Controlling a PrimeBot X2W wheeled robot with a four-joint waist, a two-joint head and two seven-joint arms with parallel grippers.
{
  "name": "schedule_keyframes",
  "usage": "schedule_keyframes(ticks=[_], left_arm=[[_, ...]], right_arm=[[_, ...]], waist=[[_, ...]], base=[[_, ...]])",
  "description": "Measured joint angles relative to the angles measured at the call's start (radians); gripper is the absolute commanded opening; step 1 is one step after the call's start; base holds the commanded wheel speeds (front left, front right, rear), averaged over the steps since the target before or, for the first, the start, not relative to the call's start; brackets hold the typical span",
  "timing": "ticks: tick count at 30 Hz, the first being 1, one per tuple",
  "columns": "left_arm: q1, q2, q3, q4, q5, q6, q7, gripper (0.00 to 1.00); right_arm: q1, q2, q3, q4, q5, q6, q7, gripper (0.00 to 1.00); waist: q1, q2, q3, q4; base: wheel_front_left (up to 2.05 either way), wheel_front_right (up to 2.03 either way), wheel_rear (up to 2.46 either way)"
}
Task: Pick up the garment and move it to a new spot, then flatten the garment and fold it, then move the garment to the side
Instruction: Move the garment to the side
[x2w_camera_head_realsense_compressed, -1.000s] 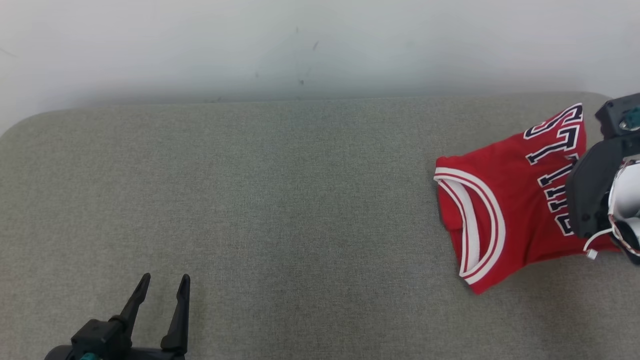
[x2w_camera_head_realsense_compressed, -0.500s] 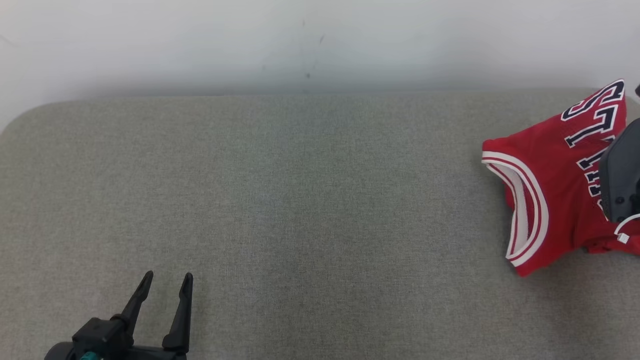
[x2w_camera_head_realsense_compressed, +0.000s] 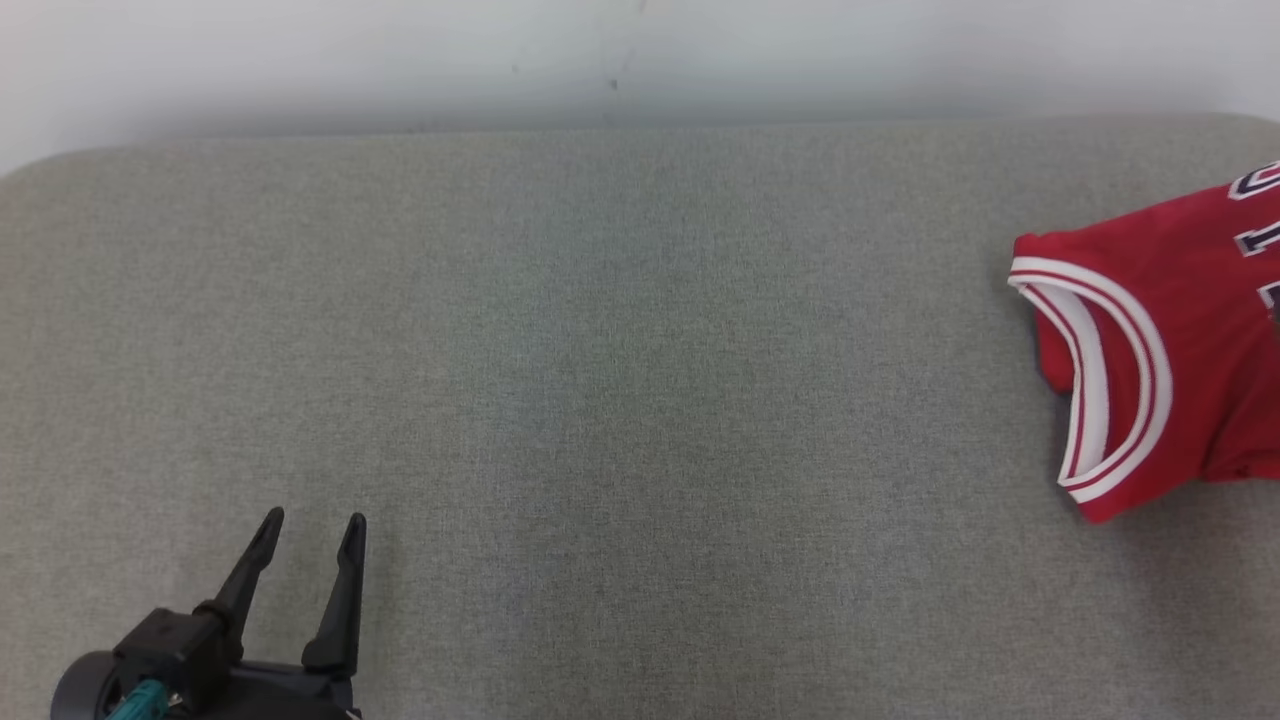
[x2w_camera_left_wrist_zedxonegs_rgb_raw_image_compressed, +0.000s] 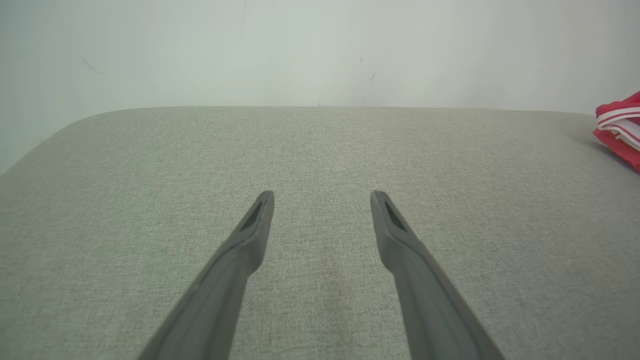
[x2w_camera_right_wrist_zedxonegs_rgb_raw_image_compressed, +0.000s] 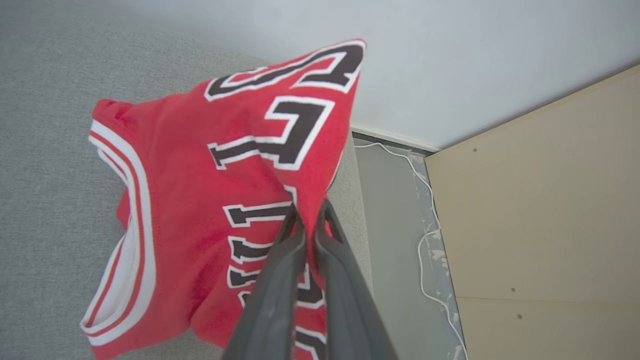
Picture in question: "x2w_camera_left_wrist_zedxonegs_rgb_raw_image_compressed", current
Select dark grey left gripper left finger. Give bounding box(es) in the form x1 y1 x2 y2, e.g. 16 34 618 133
137 190 275 360

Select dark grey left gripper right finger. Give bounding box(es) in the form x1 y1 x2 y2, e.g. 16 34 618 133
370 190 506 360

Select red shorts with white stripe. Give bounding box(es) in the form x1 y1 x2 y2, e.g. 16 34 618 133
593 127 640 173

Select red jersey with white sleeves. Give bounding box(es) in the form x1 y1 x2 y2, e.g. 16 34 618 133
595 91 640 151

